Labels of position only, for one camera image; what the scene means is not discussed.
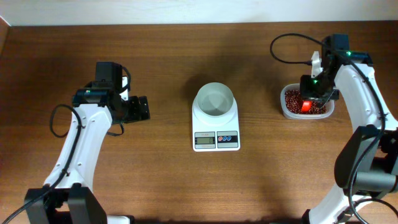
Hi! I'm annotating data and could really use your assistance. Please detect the red plastic measuring scoop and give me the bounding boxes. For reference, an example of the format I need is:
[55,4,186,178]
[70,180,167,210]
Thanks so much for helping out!
[300,101,312,113]

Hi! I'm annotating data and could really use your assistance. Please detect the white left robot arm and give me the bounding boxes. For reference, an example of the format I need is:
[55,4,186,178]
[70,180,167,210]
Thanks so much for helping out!
[25,88,150,224]

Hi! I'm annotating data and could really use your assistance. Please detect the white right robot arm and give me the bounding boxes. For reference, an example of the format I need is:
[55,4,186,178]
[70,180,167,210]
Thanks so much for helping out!
[300,34,397,223]

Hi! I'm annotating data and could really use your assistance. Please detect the white round bowl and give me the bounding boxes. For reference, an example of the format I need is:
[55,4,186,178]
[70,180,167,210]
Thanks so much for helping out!
[196,82,234,116]

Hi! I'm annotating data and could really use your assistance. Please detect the white digital kitchen scale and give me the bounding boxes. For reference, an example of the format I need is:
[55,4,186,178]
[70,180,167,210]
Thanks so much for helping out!
[192,98,241,152]

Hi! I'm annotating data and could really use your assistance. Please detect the clear plastic bean container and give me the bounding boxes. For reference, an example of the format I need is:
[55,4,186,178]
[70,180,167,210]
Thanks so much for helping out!
[280,83,335,119]

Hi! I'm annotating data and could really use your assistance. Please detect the red adzuki beans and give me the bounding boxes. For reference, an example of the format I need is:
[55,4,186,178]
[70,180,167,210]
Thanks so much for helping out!
[284,90,326,114]

